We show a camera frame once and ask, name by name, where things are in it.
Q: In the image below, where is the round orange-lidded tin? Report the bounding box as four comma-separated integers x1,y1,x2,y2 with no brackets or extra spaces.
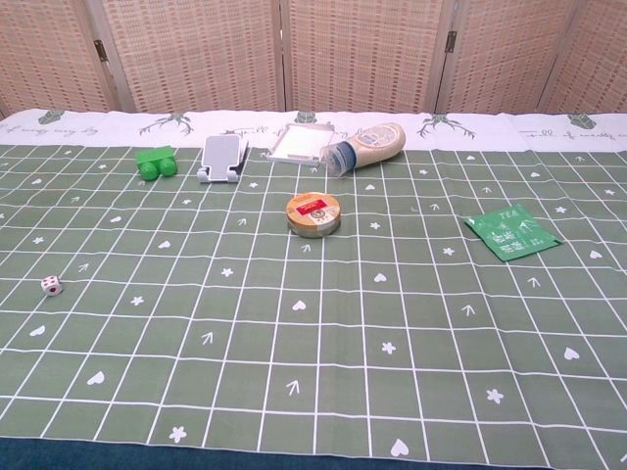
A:
285,192,342,240

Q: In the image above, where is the green grid tablecloth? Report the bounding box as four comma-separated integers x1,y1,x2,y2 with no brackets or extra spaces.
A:
0,110,627,466

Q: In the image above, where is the white shallow rectangular tray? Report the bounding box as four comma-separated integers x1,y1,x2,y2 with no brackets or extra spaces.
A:
265,122,337,165

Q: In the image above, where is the beige sauce bottle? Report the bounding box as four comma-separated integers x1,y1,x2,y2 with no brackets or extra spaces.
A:
319,121,408,177

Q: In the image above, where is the white folding phone stand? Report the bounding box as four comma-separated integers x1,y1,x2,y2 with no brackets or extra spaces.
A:
196,134,250,185

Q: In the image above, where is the green toy building block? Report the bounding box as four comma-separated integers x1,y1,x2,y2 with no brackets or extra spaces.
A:
134,146,178,183

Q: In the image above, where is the woven bamboo folding screen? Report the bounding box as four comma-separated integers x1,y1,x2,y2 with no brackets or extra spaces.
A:
0,0,627,119

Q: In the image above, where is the green tea sachet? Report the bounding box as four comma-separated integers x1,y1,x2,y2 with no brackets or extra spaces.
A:
464,203,564,262

